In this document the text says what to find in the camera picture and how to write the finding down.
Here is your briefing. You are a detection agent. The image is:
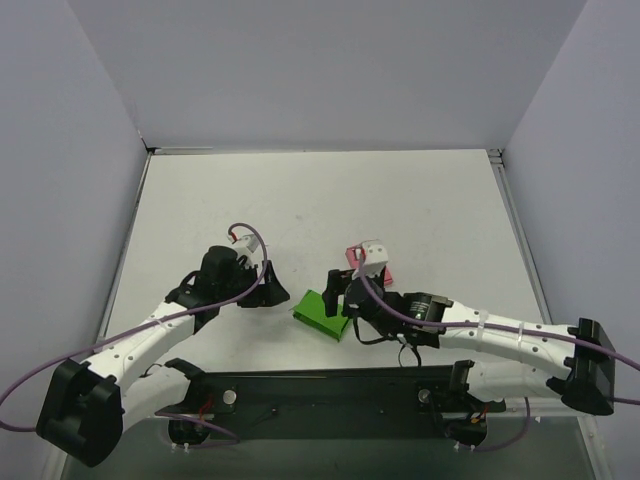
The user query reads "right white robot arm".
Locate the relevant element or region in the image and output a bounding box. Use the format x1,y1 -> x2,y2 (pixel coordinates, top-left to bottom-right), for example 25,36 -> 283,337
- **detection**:
322,270 -> 615,416

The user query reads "green paper box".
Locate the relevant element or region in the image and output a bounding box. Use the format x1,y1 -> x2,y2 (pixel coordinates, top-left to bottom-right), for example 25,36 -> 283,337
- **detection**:
292,290 -> 350,342

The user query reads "pink paper box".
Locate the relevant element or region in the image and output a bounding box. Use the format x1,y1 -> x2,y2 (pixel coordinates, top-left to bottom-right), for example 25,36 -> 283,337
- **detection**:
345,241 -> 393,286

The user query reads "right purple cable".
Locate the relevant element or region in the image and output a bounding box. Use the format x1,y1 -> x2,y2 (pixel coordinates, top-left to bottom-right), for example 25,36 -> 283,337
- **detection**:
357,249 -> 640,404

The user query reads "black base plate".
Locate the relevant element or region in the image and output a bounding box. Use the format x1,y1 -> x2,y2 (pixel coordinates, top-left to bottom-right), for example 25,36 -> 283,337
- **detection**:
163,360 -> 506,448

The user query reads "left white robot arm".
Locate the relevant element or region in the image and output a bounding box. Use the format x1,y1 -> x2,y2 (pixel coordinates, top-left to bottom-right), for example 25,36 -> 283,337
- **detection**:
36,234 -> 290,467

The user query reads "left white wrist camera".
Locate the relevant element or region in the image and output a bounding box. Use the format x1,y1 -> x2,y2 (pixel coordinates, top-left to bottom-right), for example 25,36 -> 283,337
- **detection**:
228,233 -> 266,269

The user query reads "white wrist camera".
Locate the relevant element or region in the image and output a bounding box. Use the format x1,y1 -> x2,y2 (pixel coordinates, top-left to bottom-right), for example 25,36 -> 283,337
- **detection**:
228,233 -> 266,269
355,240 -> 389,278

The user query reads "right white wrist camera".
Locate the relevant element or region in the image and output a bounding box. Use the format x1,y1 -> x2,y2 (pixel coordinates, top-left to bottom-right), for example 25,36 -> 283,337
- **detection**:
355,240 -> 389,278

